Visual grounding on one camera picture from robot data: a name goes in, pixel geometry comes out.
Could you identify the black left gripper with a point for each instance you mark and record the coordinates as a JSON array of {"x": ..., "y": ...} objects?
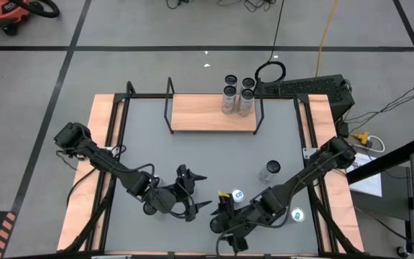
[{"x": 167, "y": 199}]

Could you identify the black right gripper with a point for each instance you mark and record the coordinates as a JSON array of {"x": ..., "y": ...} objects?
[{"x": 243, "y": 219}]

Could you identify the Celsius Tropical Vibe can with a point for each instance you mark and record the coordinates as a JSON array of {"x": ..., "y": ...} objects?
[
  {"x": 148, "y": 209},
  {"x": 246, "y": 104}
]

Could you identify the white Celsius can black lid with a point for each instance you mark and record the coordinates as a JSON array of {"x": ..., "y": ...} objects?
[{"x": 248, "y": 83}]

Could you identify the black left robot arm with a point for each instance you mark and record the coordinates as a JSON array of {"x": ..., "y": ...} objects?
[{"x": 102, "y": 162}]

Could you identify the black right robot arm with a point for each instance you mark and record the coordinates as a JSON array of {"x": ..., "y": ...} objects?
[{"x": 311, "y": 169}]

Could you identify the wooden shelf black metal legs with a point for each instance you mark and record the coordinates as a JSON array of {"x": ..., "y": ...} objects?
[{"x": 200, "y": 115}]

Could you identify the yellow tape tag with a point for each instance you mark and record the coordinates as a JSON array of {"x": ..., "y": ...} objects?
[{"x": 224, "y": 194}]

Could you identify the Celsius can blue band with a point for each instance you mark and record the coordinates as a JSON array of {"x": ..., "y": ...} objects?
[{"x": 273, "y": 167}]

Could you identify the white printed paper sheet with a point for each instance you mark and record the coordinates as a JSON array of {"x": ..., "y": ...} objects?
[{"x": 370, "y": 183}]

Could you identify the yellow power splitter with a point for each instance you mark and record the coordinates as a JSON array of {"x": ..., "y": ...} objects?
[{"x": 363, "y": 137}]

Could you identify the black desk beam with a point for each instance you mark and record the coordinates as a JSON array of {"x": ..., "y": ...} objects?
[{"x": 383, "y": 163}]

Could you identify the orange shop vacuum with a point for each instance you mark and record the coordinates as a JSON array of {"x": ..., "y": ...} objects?
[{"x": 2, "y": 11}]

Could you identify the black aluminium rig frame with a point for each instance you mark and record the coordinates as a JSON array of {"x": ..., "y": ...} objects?
[{"x": 146, "y": 96}]

